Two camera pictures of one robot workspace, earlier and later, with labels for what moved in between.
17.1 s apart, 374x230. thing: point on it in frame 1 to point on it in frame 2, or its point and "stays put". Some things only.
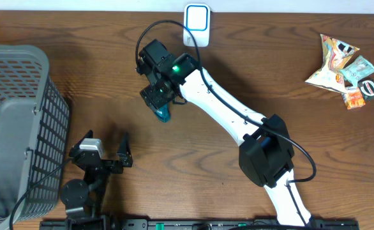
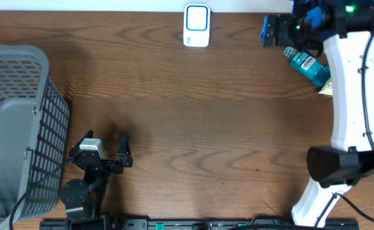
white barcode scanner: x=197 y=18 stays put
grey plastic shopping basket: x=25 y=122 stays put
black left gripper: x=124 y=154 stays put
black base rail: x=193 y=224 stays put
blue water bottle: x=163 y=113 to x=311 y=68
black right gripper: x=147 y=93 to x=284 y=22
